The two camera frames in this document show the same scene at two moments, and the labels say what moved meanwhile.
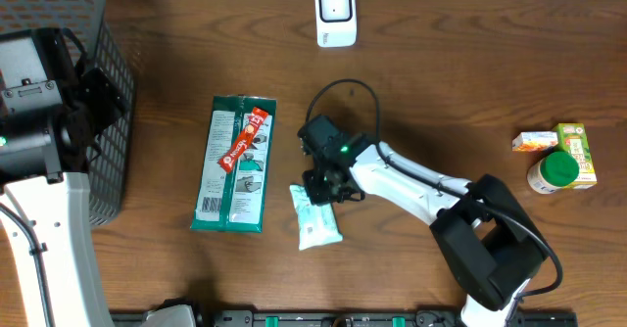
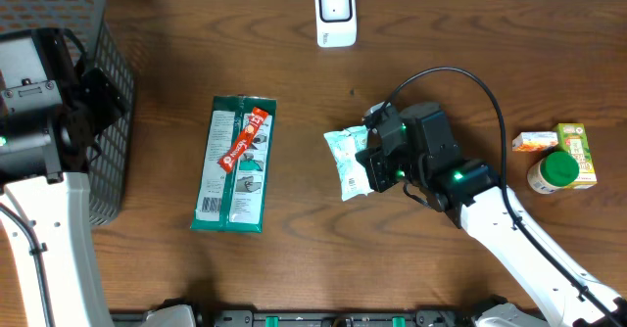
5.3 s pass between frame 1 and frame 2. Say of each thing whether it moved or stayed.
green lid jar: stayed
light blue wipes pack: moved
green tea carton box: stayed
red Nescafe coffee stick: stayed
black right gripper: moved
